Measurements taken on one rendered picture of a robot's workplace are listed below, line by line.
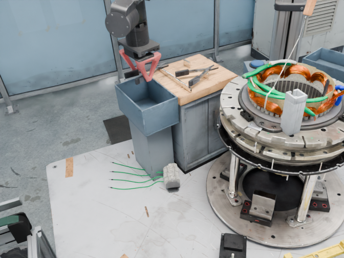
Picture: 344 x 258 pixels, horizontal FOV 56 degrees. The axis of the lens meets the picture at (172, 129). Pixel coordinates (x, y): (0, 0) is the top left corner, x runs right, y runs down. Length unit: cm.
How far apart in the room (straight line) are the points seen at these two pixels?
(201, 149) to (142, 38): 41
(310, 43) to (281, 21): 218
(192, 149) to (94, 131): 168
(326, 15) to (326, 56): 219
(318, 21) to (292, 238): 264
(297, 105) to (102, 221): 60
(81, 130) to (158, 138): 177
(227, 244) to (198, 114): 36
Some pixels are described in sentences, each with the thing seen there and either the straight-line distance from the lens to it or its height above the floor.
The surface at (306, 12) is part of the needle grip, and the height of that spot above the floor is 130.
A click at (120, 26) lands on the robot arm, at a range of 74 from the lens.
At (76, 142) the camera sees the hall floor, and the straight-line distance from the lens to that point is 256.
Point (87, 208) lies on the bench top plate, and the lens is 101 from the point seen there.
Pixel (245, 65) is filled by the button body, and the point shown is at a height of 103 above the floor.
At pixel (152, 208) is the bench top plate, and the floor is 78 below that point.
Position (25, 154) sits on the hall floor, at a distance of 261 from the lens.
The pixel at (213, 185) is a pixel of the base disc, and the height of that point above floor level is 80.
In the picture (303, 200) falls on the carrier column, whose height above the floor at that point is 89.
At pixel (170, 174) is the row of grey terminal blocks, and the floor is 82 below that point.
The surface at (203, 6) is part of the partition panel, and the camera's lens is 321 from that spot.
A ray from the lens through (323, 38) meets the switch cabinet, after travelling 346.
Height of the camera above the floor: 152
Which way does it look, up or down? 37 degrees down
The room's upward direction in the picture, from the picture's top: 5 degrees counter-clockwise
